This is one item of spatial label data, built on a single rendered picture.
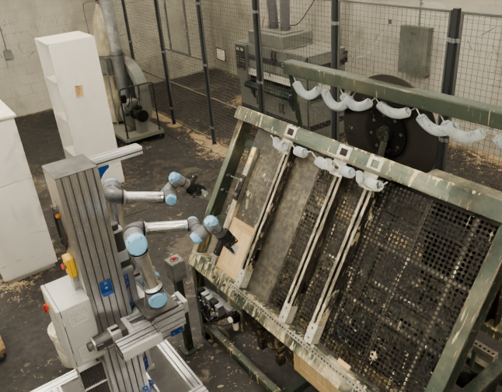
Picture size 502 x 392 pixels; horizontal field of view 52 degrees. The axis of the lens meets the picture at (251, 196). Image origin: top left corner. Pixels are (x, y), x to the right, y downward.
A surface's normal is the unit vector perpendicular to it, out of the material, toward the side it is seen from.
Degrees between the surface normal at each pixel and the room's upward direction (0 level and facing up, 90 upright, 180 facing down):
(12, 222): 90
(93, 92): 90
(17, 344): 0
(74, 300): 0
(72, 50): 90
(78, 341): 90
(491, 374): 0
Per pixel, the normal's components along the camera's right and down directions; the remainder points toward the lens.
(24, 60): 0.58, 0.35
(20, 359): -0.07, -0.88
